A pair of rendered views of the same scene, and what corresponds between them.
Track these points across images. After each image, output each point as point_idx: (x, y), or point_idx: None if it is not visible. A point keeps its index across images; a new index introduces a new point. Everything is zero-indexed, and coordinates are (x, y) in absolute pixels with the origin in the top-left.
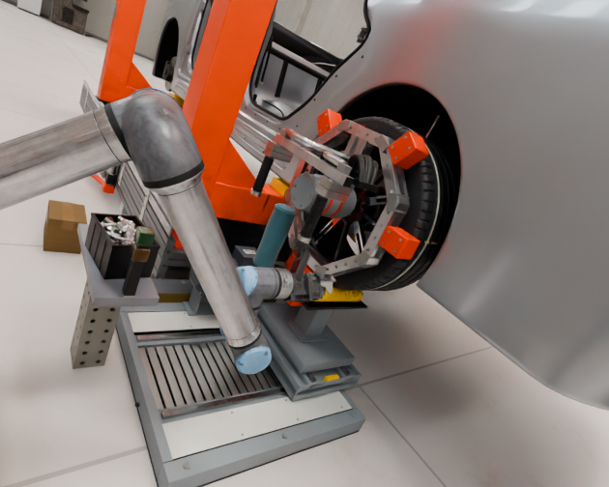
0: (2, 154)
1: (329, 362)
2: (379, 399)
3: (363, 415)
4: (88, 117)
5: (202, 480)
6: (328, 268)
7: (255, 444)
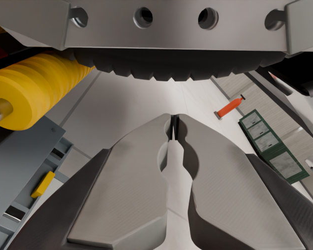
0: None
1: (37, 169)
2: (78, 140)
3: (74, 171)
4: None
5: None
6: (76, 7)
7: None
